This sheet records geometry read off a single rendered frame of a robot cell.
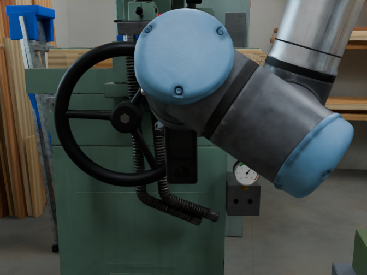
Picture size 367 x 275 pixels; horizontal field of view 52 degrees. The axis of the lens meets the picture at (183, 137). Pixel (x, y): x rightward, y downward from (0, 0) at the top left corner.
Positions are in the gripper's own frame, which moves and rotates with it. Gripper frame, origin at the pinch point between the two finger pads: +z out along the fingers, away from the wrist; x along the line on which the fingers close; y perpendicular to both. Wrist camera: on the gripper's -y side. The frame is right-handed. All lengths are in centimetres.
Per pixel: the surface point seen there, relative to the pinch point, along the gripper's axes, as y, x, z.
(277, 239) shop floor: -33, -48, 136
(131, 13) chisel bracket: 36.6, 13.5, 24.1
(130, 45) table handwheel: 17.4, 9.9, -1.0
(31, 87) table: 15.6, 36.6, 19.8
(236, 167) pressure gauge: -4.1, -12.2, 20.0
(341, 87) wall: 79, -131, 236
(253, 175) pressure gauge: -5.8, -16.4, 20.9
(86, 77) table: 17.8, 23.3, 18.9
